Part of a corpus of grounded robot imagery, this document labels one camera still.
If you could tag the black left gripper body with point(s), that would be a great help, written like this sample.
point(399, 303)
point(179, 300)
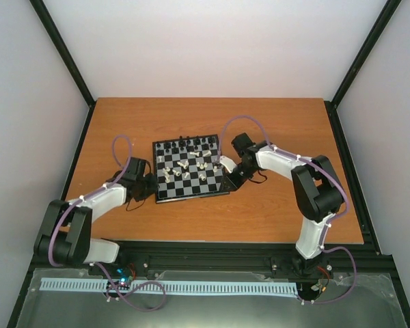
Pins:
point(147, 189)

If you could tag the black and grey chessboard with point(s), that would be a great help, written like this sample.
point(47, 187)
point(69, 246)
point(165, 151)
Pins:
point(172, 159)

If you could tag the black aluminium frame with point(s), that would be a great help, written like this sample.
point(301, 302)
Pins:
point(215, 257)

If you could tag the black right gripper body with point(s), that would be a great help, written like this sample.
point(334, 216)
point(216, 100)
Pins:
point(244, 175)

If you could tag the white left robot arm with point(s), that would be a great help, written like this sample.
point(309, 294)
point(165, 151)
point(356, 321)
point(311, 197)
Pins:
point(65, 235)

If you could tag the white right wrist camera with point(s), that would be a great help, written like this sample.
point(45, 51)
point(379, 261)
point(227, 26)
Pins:
point(227, 163)

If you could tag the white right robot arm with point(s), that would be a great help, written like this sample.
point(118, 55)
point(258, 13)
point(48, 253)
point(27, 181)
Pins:
point(318, 191)

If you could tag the light blue cable duct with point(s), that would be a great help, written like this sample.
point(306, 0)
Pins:
point(178, 288)

